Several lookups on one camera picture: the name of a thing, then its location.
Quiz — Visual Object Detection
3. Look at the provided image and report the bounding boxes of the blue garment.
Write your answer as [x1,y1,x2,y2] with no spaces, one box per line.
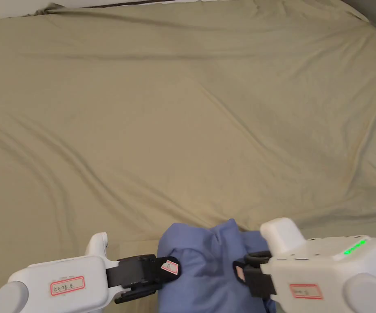
[156,218,277,313]

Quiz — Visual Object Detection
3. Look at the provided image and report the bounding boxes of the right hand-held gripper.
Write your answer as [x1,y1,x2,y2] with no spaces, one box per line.
[233,217,376,313]

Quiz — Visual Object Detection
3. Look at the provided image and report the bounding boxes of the bed with beige sheet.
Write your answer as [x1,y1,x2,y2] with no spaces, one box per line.
[0,0,376,313]

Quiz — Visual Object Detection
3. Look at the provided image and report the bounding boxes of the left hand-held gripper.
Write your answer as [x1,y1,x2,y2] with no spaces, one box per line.
[0,231,183,313]

